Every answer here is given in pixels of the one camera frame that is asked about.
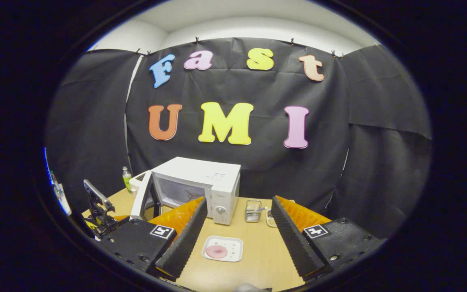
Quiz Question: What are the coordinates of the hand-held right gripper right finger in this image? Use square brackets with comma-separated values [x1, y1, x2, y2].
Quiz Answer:
[271, 196, 387, 282]

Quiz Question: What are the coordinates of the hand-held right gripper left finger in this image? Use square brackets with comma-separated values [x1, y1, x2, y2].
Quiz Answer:
[95, 198, 209, 282]

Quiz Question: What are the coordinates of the pink ham slice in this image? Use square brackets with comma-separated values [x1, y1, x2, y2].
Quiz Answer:
[206, 245, 229, 259]

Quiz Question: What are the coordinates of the white square plate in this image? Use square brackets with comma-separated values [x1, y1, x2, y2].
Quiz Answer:
[201, 236, 244, 263]

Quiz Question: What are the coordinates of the white microwave oven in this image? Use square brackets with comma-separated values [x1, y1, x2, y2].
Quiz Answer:
[130, 157, 242, 226]

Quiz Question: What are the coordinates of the green drink bottle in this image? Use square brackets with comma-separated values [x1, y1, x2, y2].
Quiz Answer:
[122, 166, 133, 193]

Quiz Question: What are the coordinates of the white toaster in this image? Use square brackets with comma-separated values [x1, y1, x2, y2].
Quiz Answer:
[129, 172, 148, 196]

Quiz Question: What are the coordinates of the metal wire basket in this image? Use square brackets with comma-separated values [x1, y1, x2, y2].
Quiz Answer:
[244, 200, 263, 223]

